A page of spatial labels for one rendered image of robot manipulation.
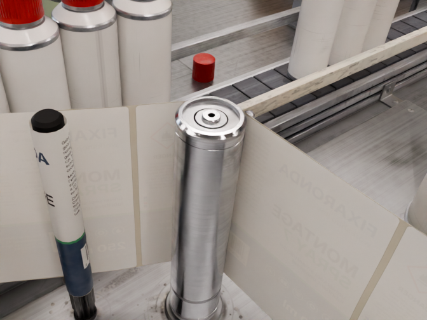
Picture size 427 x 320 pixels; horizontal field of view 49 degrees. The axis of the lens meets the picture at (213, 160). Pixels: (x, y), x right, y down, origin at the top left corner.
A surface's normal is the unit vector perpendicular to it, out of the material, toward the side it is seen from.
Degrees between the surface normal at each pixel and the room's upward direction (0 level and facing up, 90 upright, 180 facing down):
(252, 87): 0
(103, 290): 0
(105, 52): 90
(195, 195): 90
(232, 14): 0
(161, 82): 90
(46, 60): 90
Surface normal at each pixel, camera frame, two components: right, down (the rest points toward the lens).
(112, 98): 0.84, 0.40
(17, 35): 0.11, -0.11
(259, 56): 0.07, -0.74
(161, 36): 0.67, 0.53
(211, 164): 0.09, 0.67
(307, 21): -0.73, 0.40
